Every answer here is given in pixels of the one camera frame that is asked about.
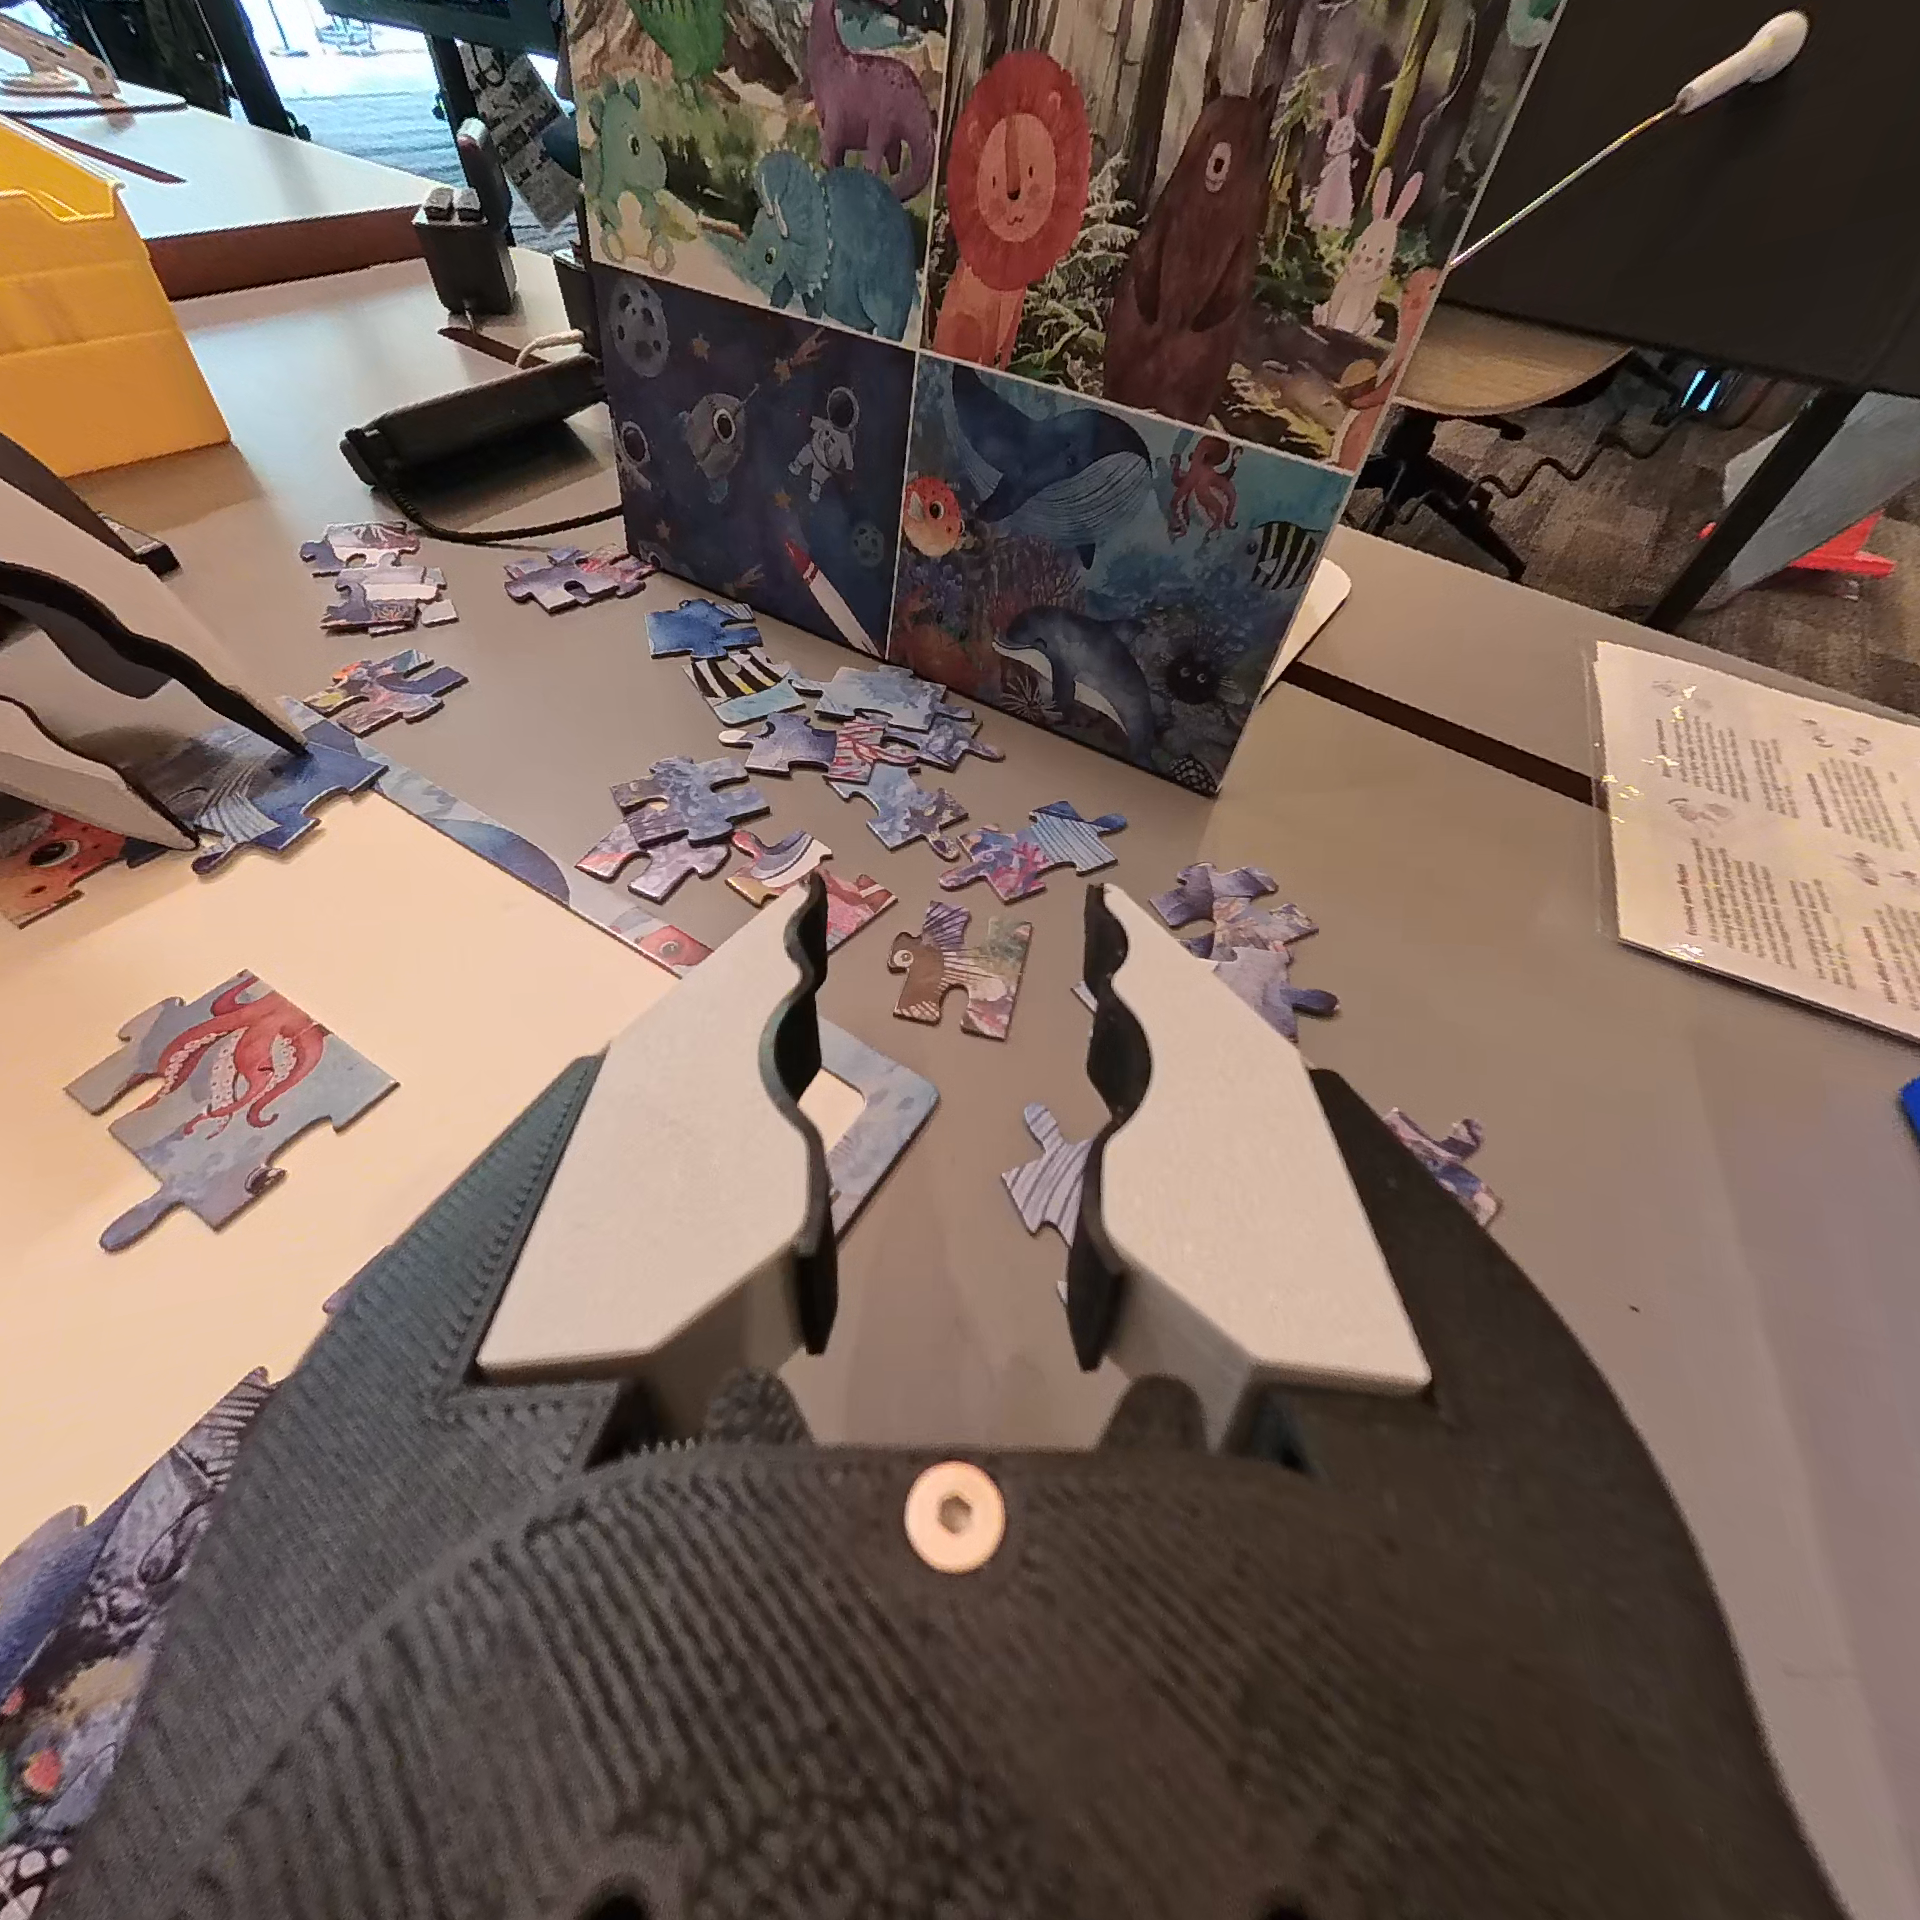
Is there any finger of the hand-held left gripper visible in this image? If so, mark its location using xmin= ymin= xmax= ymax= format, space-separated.
xmin=0 ymin=692 xmax=202 ymax=854
xmin=0 ymin=434 xmax=311 ymax=756

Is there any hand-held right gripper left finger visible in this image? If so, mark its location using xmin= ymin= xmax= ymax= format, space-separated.
xmin=474 ymin=874 xmax=841 ymax=1386

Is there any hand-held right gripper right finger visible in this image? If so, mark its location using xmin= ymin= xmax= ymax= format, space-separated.
xmin=1058 ymin=883 xmax=1439 ymax=1426

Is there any orange pufferfish puzzle piece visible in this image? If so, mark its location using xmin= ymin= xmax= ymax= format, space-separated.
xmin=0 ymin=810 xmax=170 ymax=928

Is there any striped whale tail puzzle piece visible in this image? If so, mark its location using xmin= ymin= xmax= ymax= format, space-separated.
xmin=187 ymin=731 xmax=374 ymax=875

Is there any white puzzle frame tray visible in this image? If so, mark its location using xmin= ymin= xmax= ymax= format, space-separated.
xmin=0 ymin=719 xmax=945 ymax=1920

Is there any pink striped puzzle piece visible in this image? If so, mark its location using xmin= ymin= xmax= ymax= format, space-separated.
xmin=728 ymin=830 xmax=899 ymax=952

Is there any yellow plastic bin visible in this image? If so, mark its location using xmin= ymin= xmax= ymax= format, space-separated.
xmin=0 ymin=117 xmax=233 ymax=484

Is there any assembled octopus puzzle section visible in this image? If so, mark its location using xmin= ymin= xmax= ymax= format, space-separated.
xmin=64 ymin=968 xmax=401 ymax=1258

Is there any pile of loose puzzle pieces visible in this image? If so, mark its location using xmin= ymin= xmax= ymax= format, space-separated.
xmin=297 ymin=516 xmax=1503 ymax=1248

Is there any black battery charger dock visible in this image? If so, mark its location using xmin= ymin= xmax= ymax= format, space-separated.
xmin=412 ymin=117 xmax=522 ymax=319

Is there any black and white printed tag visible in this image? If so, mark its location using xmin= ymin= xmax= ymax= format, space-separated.
xmin=449 ymin=29 xmax=586 ymax=240

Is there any white stand base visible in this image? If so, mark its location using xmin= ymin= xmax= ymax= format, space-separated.
xmin=1257 ymin=558 xmax=1356 ymax=703

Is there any printed instruction sheet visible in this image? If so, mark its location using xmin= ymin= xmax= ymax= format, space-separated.
xmin=1592 ymin=638 xmax=1920 ymax=1044

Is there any assembled sea urchin puzzle section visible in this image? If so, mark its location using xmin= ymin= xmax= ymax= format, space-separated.
xmin=0 ymin=1364 xmax=280 ymax=1883

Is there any illustrated puzzle box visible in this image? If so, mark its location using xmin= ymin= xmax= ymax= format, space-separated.
xmin=567 ymin=0 xmax=1568 ymax=797

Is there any wooden seat chair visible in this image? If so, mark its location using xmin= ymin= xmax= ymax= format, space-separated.
xmin=1352 ymin=299 xmax=1642 ymax=590

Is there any red floor object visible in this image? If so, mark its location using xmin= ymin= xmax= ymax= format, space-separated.
xmin=1784 ymin=507 xmax=1903 ymax=584

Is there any black desk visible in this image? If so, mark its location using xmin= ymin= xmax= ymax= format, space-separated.
xmin=1431 ymin=0 xmax=1920 ymax=635

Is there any metal rod with white tip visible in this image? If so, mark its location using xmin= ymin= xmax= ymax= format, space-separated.
xmin=1458 ymin=6 xmax=1814 ymax=275

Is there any black braided cable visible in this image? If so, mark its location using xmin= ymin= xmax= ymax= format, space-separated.
xmin=393 ymin=478 xmax=630 ymax=546

